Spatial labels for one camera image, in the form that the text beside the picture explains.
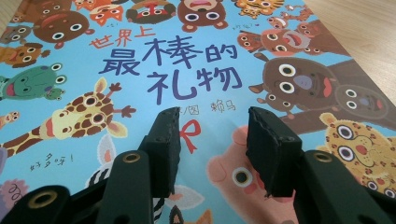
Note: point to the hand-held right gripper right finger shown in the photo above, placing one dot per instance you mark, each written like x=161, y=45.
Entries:
x=274, y=158

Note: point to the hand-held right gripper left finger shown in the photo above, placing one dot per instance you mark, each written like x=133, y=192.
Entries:
x=165, y=155

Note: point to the light blue animal faces book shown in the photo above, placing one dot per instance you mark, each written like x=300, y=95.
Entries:
x=93, y=56

